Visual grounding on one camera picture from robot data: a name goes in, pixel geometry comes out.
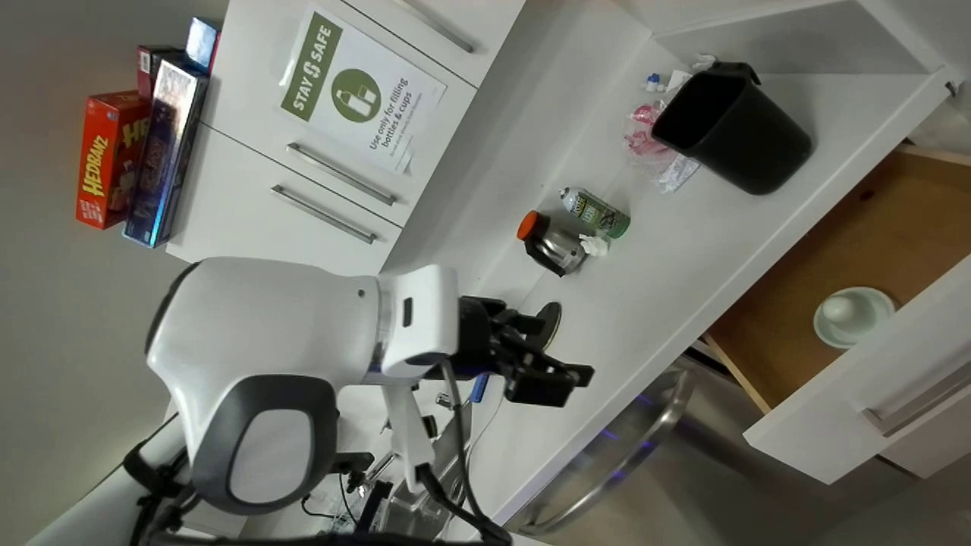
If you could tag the blue board game box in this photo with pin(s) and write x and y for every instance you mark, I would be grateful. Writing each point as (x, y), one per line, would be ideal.
(162, 153)

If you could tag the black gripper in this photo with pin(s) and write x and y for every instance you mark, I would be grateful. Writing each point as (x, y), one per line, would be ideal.
(490, 337)

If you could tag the green stay safe sign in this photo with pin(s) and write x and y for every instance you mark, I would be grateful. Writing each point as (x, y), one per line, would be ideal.
(356, 92)

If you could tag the steel trash can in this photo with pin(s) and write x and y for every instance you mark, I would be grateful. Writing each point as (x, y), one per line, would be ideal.
(625, 445)

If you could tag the pale green bowl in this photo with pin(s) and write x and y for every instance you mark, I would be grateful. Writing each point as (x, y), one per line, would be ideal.
(855, 316)

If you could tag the black plastic bin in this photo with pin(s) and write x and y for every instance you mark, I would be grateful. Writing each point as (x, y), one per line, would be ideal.
(731, 129)

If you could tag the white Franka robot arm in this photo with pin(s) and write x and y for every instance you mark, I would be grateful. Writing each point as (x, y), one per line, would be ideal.
(275, 323)

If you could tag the small orange-lid coffee pot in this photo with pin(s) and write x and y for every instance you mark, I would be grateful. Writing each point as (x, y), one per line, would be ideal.
(554, 248)

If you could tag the green packet box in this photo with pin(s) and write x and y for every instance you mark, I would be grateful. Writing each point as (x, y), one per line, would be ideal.
(600, 214)

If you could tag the white wall cabinet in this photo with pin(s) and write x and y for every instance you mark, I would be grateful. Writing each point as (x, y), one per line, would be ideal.
(336, 131)

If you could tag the red board game box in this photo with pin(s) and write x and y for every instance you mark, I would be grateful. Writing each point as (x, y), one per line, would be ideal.
(106, 160)

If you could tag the pink sweetener packets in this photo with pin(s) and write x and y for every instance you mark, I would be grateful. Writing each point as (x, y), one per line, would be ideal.
(644, 129)

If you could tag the white creamer packets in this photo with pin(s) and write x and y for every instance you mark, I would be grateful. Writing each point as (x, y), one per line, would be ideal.
(675, 77)

